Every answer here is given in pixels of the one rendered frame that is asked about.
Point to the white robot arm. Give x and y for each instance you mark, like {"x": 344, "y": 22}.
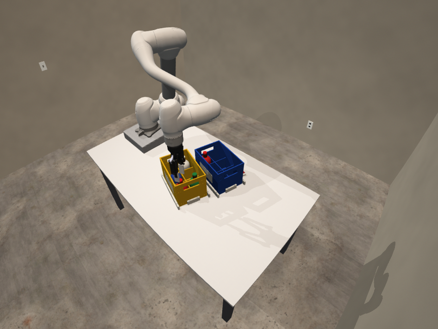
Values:
{"x": 170, "y": 109}

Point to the brown crate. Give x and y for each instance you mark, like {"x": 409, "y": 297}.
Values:
{"x": 181, "y": 195}

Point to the dark blue crate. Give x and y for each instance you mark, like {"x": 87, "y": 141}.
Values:
{"x": 225, "y": 170}

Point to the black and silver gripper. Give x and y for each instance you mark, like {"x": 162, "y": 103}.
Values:
{"x": 177, "y": 159}

